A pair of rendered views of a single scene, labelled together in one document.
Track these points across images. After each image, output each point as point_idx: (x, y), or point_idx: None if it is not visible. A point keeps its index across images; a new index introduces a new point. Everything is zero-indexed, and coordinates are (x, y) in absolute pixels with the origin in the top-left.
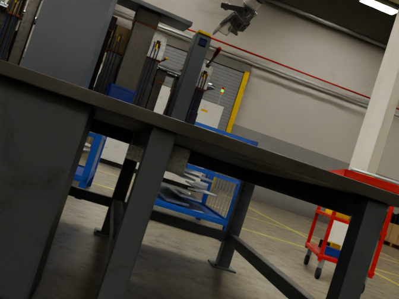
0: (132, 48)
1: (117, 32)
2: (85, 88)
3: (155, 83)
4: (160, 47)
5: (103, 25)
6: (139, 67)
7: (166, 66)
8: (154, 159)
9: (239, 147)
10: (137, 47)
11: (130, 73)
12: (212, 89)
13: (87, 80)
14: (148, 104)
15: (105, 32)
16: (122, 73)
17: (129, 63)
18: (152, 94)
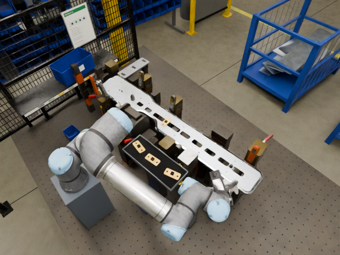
0: (149, 178)
1: (160, 148)
2: (99, 219)
3: (207, 168)
4: (184, 168)
5: (77, 216)
6: (157, 188)
7: (207, 166)
8: None
9: None
10: (151, 179)
11: (154, 188)
12: (255, 188)
13: (98, 217)
14: (205, 175)
15: (99, 199)
16: (150, 186)
17: (151, 184)
18: (207, 172)
